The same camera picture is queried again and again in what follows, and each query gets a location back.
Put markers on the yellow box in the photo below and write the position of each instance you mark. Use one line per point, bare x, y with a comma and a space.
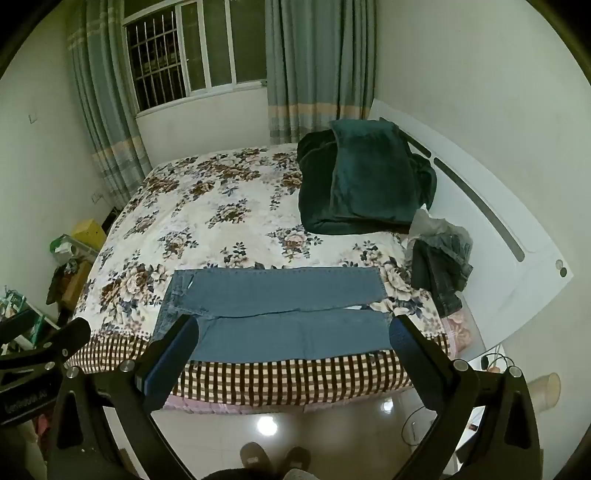
90, 233

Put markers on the cluttered side stand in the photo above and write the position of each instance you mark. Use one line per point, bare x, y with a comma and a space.
69, 277

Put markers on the teal plush pillow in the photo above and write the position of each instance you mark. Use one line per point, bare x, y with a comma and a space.
374, 175

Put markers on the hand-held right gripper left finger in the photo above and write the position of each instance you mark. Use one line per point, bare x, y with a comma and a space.
167, 369

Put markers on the floral bedspread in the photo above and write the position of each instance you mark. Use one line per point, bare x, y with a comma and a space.
221, 207

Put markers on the dark green plush blanket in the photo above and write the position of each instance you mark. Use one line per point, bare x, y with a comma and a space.
314, 194

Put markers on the white headboard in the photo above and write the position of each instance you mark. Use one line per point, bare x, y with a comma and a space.
489, 207

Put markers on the blue denim pants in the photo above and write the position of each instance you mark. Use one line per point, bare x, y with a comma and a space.
277, 290

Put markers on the beige cylindrical container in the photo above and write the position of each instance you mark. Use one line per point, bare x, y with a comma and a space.
545, 390

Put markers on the barred window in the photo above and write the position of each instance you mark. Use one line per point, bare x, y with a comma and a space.
194, 46

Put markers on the pile of dark jeans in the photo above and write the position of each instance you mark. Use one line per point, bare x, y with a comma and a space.
438, 272

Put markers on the clear plastic bag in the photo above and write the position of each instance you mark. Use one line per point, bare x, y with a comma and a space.
431, 226

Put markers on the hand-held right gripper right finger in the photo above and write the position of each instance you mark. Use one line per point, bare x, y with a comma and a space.
416, 369

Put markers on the grey-green striped curtain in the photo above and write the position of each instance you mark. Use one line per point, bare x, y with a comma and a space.
106, 115
314, 69

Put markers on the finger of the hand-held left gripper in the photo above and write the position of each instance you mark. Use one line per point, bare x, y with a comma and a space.
55, 344

